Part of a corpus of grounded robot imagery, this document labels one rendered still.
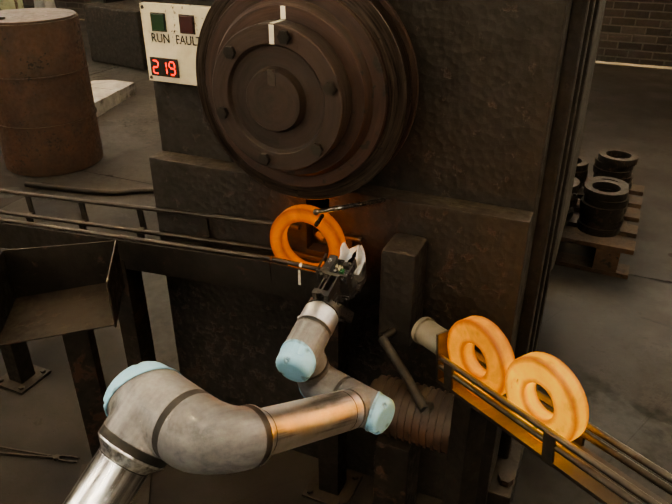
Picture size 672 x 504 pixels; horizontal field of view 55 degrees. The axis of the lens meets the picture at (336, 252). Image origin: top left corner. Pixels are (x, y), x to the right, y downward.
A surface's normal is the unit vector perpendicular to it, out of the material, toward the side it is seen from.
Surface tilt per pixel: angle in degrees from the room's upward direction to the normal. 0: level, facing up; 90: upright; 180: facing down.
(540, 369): 90
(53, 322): 5
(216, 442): 58
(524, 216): 0
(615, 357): 0
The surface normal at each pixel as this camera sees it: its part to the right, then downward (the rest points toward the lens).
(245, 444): 0.62, -0.07
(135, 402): -0.40, -0.40
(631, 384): 0.00, -0.88
